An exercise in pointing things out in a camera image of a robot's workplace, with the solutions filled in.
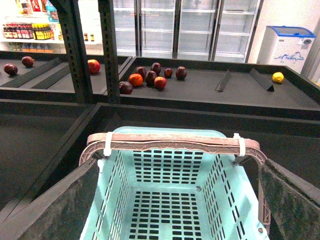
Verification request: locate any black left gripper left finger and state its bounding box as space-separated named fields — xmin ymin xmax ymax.
xmin=0 ymin=159 xmax=99 ymax=240

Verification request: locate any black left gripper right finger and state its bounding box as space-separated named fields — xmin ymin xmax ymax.
xmin=259 ymin=159 xmax=320 ymax=240

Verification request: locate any light blue plastic shopping basket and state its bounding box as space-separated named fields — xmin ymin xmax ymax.
xmin=79 ymin=126 xmax=271 ymax=240

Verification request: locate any brown basket handle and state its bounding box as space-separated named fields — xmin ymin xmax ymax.
xmin=78 ymin=132 xmax=272 ymax=235

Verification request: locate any small red apple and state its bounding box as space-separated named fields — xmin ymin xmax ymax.
xmin=154 ymin=76 xmax=167 ymax=90

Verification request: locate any black lower display tray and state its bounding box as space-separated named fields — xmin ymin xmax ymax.
xmin=0 ymin=98 xmax=320 ymax=223

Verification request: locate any black display tray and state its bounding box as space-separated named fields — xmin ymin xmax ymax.
xmin=0 ymin=50 xmax=133 ymax=103
xmin=0 ymin=98 xmax=320 ymax=223
xmin=119 ymin=57 xmax=320 ymax=121

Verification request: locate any white zip tie left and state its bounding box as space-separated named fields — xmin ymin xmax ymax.
xmin=103 ymin=131 xmax=113 ymax=157

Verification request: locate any white zip tie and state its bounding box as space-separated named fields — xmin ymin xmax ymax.
xmin=103 ymin=131 xmax=113 ymax=157
xmin=233 ymin=133 xmax=246 ymax=157

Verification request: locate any white zip tie right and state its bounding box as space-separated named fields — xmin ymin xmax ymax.
xmin=233 ymin=133 xmax=246 ymax=157

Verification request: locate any black upper display tray right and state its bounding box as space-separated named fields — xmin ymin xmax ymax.
xmin=119 ymin=57 xmax=320 ymax=121

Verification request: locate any black shelf divider right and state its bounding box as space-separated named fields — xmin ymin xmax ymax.
xmin=249 ymin=68 xmax=275 ymax=92

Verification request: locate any yellow lemon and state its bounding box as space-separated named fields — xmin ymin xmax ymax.
xmin=272 ymin=72 xmax=284 ymax=84

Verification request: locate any long black divider strip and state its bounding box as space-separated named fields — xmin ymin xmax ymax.
xmin=1 ymin=57 xmax=62 ymax=88

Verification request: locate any dark red fruit front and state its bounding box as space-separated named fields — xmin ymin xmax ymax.
xmin=119 ymin=81 xmax=133 ymax=95

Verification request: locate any black upper display tray left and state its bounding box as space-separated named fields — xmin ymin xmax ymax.
xmin=0 ymin=50 xmax=133 ymax=103

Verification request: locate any dark red fruit far left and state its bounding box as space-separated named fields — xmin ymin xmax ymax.
xmin=3 ymin=63 xmax=18 ymax=76

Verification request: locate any orange red fruit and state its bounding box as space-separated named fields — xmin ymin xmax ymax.
xmin=128 ymin=73 xmax=144 ymax=88

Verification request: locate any dark red fruit upper left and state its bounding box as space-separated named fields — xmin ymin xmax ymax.
xmin=21 ymin=56 xmax=35 ymax=68

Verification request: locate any white blue chest freezer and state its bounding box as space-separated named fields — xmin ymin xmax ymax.
xmin=256 ymin=25 xmax=316 ymax=73

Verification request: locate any dark red fruit centre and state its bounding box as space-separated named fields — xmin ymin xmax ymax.
xmin=144 ymin=70 xmax=157 ymax=86

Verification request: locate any dark red fruit back left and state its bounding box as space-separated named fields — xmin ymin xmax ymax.
xmin=135 ymin=66 xmax=147 ymax=79

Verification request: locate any dark red fruit right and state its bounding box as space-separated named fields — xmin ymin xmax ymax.
xmin=175 ymin=66 xmax=187 ymax=81

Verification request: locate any dark red fruit back top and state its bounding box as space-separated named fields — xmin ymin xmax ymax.
xmin=150 ymin=62 xmax=162 ymax=76

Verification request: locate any small dark red fruit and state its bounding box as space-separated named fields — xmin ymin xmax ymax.
xmin=164 ymin=68 xmax=173 ymax=79

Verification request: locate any white shelf with bottles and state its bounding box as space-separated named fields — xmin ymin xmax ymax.
xmin=0 ymin=0 xmax=103 ymax=55

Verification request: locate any glass door display fridge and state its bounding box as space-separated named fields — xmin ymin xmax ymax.
xmin=113 ymin=0 xmax=263 ymax=63

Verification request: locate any black perforated shelf post right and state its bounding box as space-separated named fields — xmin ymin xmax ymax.
xmin=98 ymin=0 xmax=121 ymax=104

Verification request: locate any black perforated shelf post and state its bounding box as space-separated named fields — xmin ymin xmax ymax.
xmin=51 ymin=0 xmax=94 ymax=103
xmin=98 ymin=0 xmax=121 ymax=104

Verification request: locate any red apple near post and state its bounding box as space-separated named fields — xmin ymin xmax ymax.
xmin=87 ymin=59 xmax=101 ymax=75

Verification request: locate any black perforated shelf post left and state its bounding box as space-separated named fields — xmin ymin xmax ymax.
xmin=51 ymin=0 xmax=94 ymax=103

